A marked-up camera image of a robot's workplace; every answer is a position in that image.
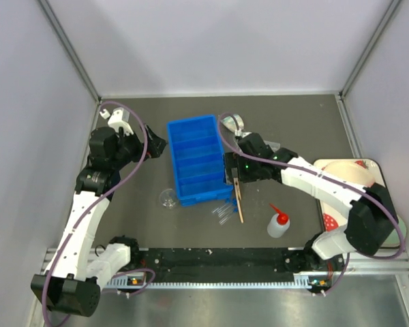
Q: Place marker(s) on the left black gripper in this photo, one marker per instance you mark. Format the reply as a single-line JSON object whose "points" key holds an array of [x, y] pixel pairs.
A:
{"points": [[156, 146]]}

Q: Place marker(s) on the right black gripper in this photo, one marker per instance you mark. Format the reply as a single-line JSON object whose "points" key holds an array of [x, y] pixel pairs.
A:
{"points": [[234, 160]]}

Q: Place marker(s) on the blue compartment plastic bin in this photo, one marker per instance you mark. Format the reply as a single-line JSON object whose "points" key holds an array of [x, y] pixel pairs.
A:
{"points": [[198, 160]]}

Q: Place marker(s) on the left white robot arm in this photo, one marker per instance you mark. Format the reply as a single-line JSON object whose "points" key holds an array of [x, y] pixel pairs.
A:
{"points": [[72, 284]]}

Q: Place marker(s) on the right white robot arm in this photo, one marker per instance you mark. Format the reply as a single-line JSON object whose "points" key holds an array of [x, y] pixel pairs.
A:
{"points": [[369, 210]]}

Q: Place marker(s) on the wooden test tube clamp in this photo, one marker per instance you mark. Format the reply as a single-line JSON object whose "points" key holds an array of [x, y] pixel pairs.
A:
{"points": [[237, 192]]}

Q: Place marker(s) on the clear acrylic tube rack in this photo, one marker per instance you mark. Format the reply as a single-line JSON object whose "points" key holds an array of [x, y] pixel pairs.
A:
{"points": [[273, 145]]}

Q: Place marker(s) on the crumpled plastic bag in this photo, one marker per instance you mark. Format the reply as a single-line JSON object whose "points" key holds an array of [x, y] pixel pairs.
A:
{"points": [[233, 123]]}

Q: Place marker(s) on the wash bottle red nozzle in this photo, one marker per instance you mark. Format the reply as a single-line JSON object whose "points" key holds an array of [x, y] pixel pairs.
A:
{"points": [[278, 224]]}

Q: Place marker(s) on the small clear glass dish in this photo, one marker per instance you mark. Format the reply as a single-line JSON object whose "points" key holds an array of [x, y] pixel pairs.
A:
{"points": [[168, 198]]}

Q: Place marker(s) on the pink round plate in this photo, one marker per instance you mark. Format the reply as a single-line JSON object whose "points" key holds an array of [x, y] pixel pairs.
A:
{"points": [[352, 171]]}

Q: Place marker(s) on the strawberry pattern tray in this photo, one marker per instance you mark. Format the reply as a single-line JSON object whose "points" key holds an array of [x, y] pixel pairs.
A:
{"points": [[331, 218]]}

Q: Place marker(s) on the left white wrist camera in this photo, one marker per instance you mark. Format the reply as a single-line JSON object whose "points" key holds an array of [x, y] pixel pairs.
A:
{"points": [[119, 118]]}

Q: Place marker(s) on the grey slotted cable duct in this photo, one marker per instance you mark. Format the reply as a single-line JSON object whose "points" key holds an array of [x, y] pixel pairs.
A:
{"points": [[129, 282]]}

